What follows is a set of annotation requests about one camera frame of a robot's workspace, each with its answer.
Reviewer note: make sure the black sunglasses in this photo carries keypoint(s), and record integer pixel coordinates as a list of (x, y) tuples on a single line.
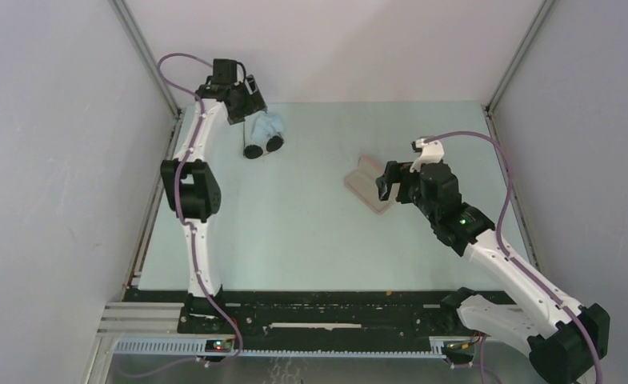
[(252, 150)]

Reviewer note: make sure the light blue cleaning cloth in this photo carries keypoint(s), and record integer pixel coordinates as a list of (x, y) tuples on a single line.
[(267, 125)]

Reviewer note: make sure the aluminium frame rails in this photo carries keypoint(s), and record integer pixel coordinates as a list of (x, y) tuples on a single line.
[(134, 319)]

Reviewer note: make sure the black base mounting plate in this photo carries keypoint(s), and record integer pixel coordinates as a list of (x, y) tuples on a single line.
[(357, 321)]

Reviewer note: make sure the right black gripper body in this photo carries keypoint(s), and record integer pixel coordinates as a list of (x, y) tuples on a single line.
[(409, 188)]

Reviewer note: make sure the pink glasses case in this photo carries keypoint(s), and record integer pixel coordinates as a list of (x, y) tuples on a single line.
[(361, 182)]

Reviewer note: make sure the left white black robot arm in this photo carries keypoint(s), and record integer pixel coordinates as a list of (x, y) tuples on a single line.
[(193, 191)]

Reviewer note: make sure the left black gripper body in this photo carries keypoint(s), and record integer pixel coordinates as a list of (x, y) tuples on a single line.
[(246, 104)]

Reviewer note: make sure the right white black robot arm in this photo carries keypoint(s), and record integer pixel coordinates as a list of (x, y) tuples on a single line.
[(563, 339)]

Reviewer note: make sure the grey cable duct rail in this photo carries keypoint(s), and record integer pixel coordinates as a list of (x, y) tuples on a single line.
[(197, 347)]

